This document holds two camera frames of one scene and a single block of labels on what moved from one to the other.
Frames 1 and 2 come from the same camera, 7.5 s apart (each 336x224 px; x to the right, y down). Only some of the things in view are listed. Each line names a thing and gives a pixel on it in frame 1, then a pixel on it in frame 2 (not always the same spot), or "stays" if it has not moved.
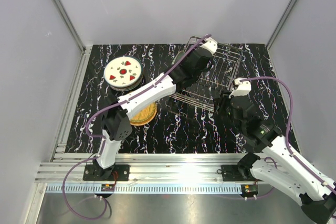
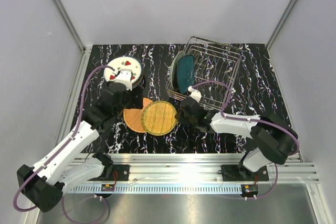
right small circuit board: [252, 189] stays
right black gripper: [223, 103] -> [180, 118]
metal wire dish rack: [218, 82] stays
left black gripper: [186, 57] -> [135, 103]
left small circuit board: [107, 188] stays
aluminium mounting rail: [144, 168] stays
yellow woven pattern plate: [145, 115] -> [158, 118]
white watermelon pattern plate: [123, 71] stays
